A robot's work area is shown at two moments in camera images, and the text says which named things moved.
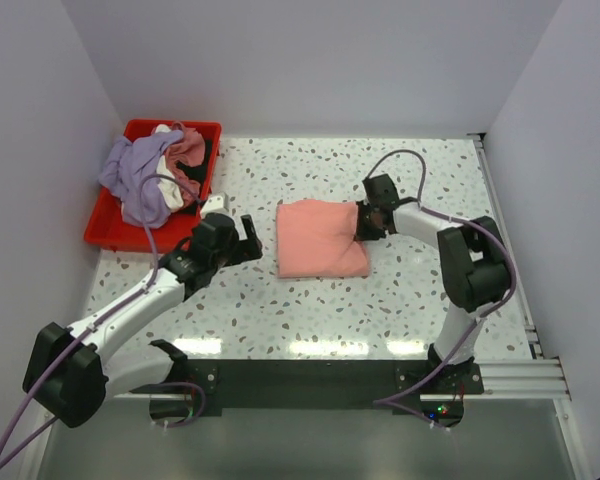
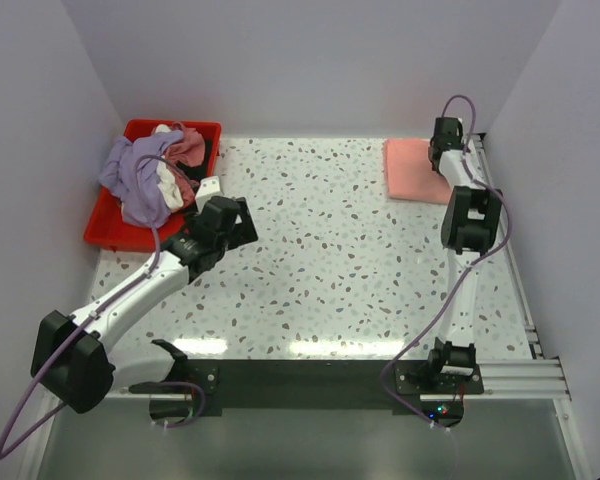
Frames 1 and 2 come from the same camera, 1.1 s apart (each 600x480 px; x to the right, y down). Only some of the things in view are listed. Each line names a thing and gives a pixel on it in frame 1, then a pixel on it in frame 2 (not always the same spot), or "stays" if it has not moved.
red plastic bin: x=109 y=227 stays
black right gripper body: x=367 y=228 to x=460 y=141
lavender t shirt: x=124 y=169 stays
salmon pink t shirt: x=316 y=239 to x=410 y=173
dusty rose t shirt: x=189 y=151 stays
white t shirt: x=168 y=187 stays
